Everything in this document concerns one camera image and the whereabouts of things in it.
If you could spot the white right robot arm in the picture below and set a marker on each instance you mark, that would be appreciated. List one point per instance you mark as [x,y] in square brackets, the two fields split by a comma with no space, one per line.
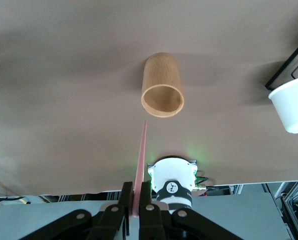
[174,175]

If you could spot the pink chopstick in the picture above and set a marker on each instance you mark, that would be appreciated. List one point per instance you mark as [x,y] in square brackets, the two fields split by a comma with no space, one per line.
[141,162]

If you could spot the white paper cup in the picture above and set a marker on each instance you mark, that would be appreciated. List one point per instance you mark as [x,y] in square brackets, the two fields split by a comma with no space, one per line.
[294,105]

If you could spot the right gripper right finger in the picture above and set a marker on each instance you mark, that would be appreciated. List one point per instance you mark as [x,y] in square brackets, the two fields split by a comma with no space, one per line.
[164,225]

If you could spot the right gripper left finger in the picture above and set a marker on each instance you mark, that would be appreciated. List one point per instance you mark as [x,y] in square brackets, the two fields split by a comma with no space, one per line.
[109,220]

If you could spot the bamboo cup holder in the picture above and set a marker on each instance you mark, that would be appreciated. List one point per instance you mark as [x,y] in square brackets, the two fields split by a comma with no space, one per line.
[161,72]

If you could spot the aluminium frame post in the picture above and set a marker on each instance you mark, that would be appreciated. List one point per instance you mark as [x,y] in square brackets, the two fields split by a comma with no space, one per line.
[296,207]

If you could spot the brown table mat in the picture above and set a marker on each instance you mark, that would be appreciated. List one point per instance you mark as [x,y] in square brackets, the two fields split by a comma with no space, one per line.
[64,100]

